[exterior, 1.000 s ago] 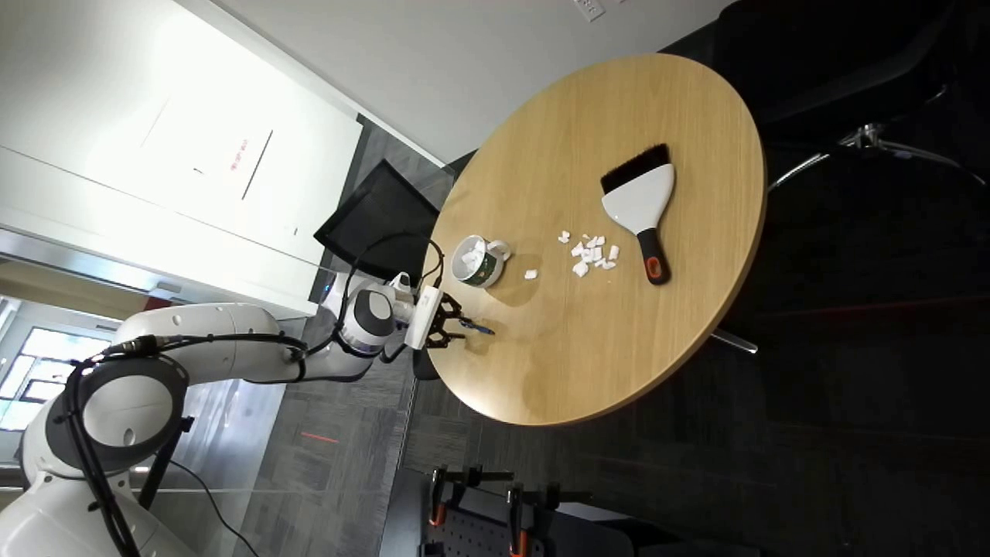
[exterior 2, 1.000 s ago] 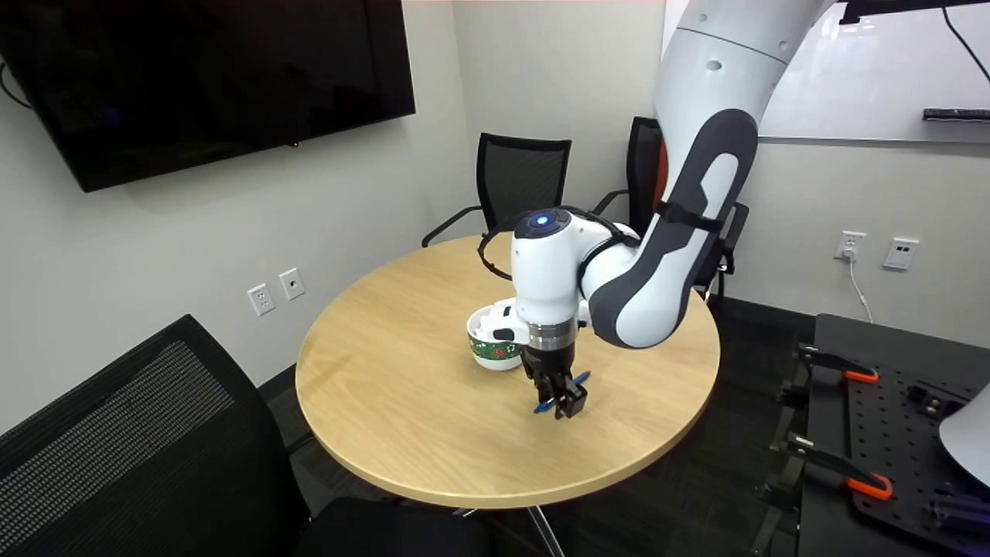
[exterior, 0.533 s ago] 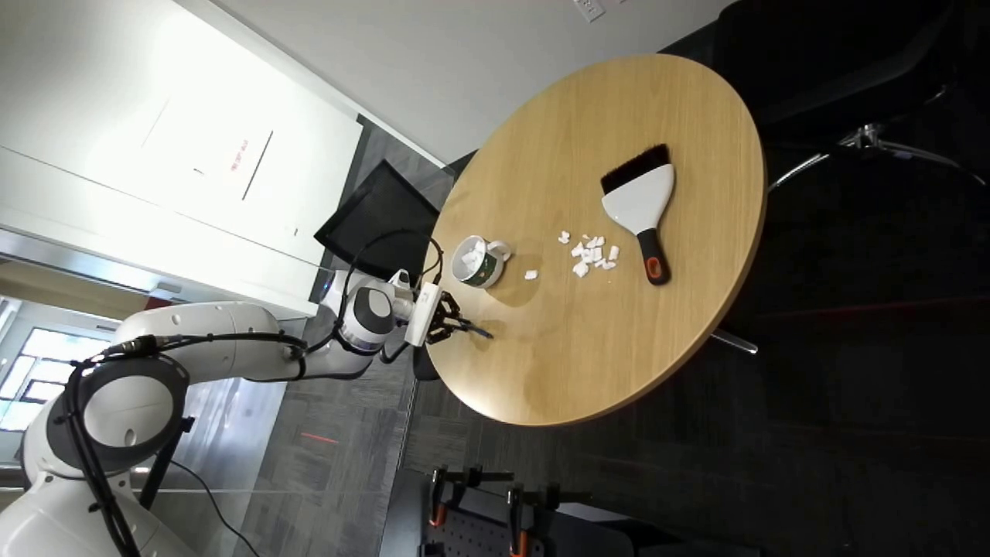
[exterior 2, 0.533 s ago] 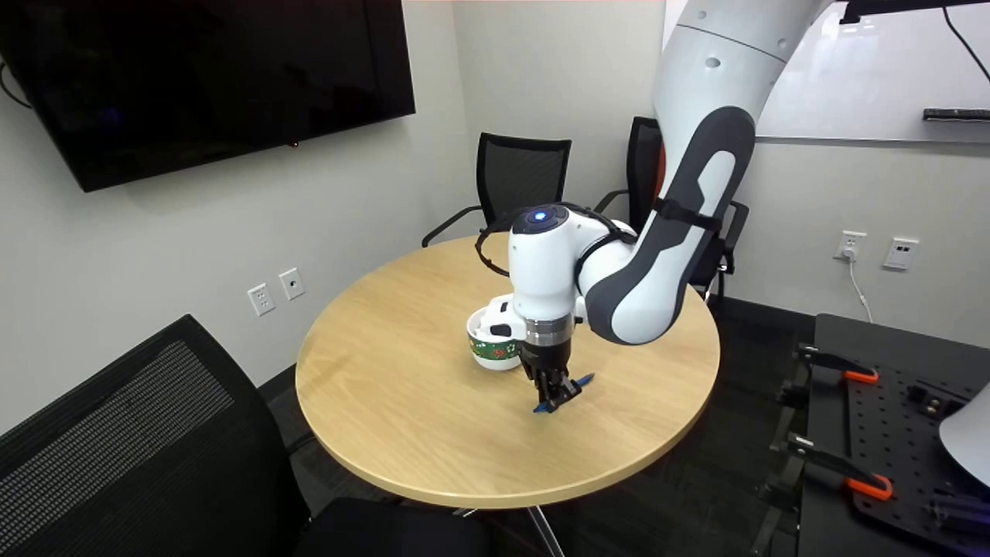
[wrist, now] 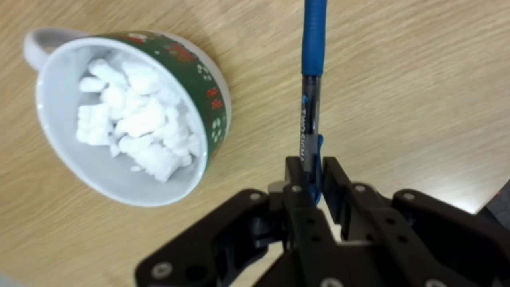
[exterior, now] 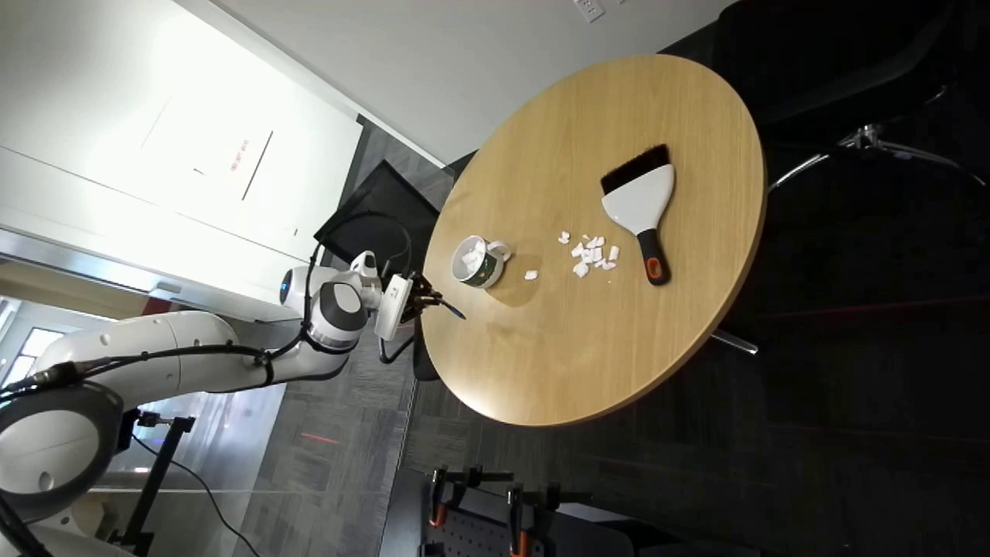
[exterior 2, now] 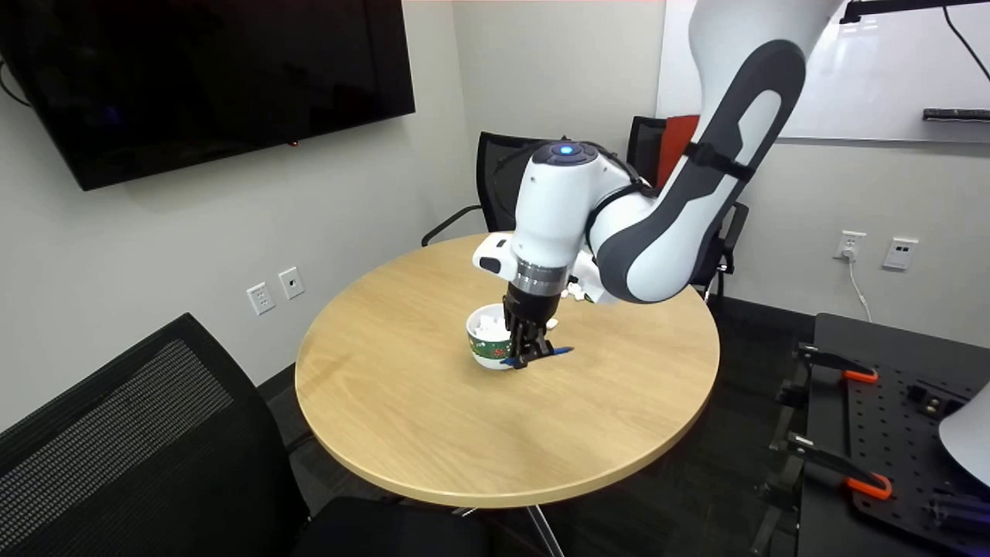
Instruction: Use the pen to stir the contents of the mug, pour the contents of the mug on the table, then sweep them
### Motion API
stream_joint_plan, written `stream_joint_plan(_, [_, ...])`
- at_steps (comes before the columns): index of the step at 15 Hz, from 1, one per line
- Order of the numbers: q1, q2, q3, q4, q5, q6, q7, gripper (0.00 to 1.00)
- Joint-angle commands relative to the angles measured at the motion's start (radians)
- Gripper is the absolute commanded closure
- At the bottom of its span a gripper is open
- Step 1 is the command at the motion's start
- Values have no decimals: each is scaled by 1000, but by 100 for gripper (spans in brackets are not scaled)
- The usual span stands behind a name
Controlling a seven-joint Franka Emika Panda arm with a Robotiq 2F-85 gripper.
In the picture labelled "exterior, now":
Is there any black perforated robot stand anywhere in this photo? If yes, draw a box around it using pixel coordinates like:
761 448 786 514
415 504 643 557

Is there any black orange bar clamp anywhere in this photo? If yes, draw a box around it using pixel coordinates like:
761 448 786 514
424 465 516 534
500 481 566 557

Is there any green and white mug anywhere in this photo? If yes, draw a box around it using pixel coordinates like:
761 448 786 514
449 231 516 290

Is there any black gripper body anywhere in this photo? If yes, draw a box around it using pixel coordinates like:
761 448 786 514
407 271 446 316

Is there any black tripod stand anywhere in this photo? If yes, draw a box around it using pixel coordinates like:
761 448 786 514
101 409 198 557

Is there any white paper wall notice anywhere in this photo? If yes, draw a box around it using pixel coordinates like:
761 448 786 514
137 95 280 203

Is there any black mesh office chair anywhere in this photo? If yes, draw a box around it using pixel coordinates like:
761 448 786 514
722 0 990 196
312 156 446 295

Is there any black floor cable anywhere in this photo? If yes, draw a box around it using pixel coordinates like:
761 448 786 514
375 305 422 368

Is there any black tripod cable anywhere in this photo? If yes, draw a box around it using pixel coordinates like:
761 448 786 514
167 450 267 557

